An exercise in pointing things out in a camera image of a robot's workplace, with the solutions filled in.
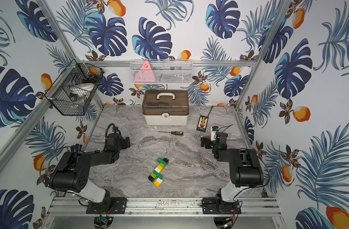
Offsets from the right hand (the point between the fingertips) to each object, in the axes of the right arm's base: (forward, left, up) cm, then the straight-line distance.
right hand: (209, 137), depth 98 cm
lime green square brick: (-26, +35, 0) cm, 44 cm away
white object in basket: (+10, +75, +34) cm, 83 cm away
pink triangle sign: (+25, +42, +33) cm, 59 cm away
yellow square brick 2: (-30, +33, -1) cm, 45 cm away
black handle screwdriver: (+4, +22, -1) cm, 22 cm away
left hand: (-2, +60, +3) cm, 60 cm away
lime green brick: (-20, +31, -1) cm, 37 cm away
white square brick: (-23, +33, -1) cm, 40 cm away
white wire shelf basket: (+29, +31, +33) cm, 53 cm away
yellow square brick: (-21, +32, -1) cm, 39 cm away
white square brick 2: (-28, +32, -2) cm, 43 cm away
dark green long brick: (-17, +32, -1) cm, 36 cm away
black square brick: (-17, +29, 0) cm, 33 cm away
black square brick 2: (-28, +37, -1) cm, 46 cm away
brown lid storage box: (+12, +30, +17) cm, 36 cm away
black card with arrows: (+14, +3, -2) cm, 14 cm away
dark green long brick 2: (-26, +33, -1) cm, 42 cm away
